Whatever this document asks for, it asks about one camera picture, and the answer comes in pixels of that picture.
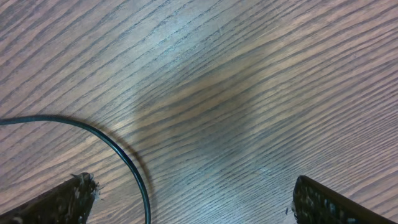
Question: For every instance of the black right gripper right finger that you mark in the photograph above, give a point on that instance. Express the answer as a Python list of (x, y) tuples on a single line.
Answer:
[(314, 203)]

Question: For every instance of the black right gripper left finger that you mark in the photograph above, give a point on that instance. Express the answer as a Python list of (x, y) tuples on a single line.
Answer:
[(68, 203)]

